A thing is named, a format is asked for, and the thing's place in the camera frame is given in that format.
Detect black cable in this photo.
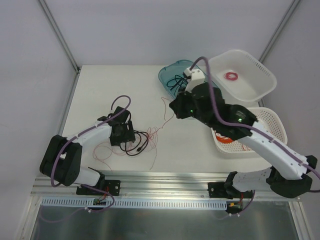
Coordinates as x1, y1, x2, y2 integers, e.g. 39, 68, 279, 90
119, 131, 150, 158

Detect thin pink red wire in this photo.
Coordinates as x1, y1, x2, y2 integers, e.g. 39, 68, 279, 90
92, 126, 161, 172

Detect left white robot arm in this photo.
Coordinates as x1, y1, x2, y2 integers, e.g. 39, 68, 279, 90
39, 106, 136, 196

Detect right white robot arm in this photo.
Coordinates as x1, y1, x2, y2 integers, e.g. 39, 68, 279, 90
169, 83, 318, 199

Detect teal transparent plastic tray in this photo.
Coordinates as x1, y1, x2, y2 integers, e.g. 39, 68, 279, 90
158, 59, 193, 100

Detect white solid plastic basket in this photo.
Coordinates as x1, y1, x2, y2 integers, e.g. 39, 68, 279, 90
208, 49, 277, 105

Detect white perforated plastic basket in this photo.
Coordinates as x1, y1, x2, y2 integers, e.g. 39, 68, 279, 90
211, 107, 288, 158

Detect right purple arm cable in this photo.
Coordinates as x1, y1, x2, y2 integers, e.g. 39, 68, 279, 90
189, 57, 320, 218

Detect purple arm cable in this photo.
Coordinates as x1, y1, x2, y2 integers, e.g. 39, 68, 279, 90
39, 95, 133, 223
189, 57, 320, 218

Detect black cables in tray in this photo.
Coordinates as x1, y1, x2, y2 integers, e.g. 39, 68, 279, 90
166, 74, 191, 95

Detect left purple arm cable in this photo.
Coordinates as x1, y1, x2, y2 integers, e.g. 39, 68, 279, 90
39, 95, 133, 223

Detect pink wire coil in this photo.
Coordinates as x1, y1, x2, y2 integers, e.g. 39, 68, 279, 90
225, 71, 239, 82

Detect orange wire coil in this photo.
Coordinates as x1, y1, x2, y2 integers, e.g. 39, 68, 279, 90
216, 134, 235, 145

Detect aluminium mounting rail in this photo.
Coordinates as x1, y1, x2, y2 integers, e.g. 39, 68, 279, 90
31, 169, 301, 202

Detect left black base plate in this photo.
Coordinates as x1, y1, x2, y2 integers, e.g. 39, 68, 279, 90
76, 179, 121, 196

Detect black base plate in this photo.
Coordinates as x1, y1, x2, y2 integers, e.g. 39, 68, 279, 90
76, 179, 121, 196
207, 181, 253, 200

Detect white slotted cable duct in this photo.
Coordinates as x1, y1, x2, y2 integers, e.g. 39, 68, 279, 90
41, 197, 227, 211

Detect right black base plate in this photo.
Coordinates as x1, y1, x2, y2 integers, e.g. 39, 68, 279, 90
207, 181, 253, 200

